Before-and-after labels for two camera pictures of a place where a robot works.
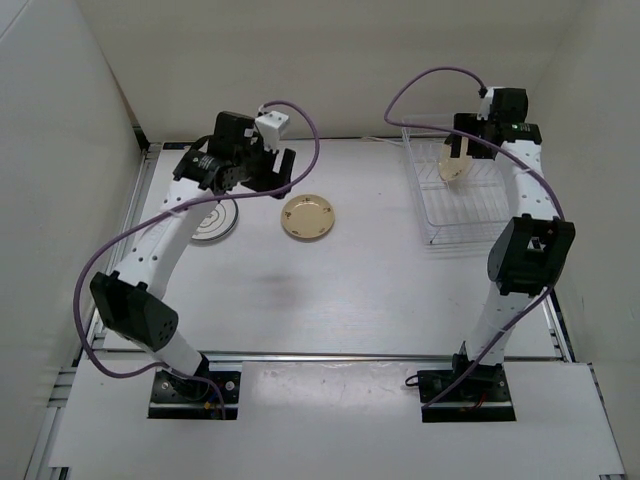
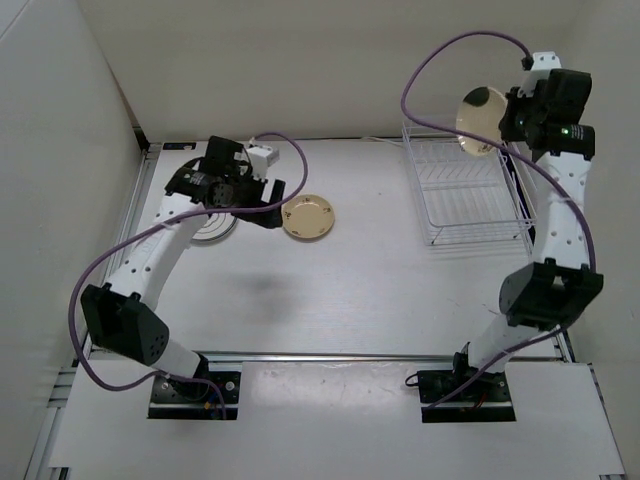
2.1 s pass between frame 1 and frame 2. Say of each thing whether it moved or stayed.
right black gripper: moved
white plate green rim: stayed
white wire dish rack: stayed
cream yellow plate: stayed
